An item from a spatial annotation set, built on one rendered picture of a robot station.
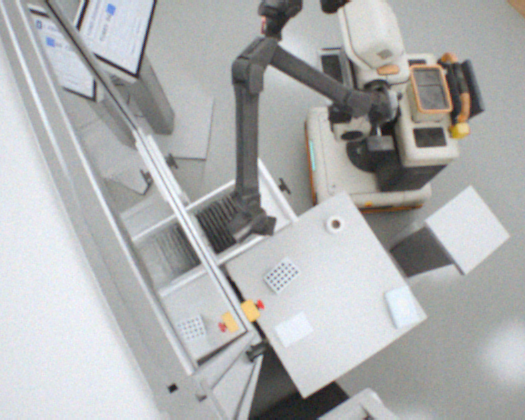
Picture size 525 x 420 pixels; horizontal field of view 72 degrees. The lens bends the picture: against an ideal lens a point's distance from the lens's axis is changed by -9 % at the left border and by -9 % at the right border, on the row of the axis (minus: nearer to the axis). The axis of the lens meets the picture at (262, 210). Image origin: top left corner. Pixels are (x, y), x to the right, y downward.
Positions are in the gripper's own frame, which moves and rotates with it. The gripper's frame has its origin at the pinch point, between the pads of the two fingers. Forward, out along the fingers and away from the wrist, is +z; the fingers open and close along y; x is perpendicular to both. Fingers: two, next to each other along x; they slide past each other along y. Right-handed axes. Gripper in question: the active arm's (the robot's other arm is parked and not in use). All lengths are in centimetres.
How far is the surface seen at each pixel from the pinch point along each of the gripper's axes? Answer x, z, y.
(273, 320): -29.6, 21.4, 10.5
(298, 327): -30.0, 20.2, 20.5
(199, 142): 65, 91, -63
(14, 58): -9, -103, -20
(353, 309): -18.5, 22.6, 40.0
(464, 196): 38, 24, 79
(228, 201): 9.0, 6.1, -15.6
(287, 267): -8.5, 18.6, 11.1
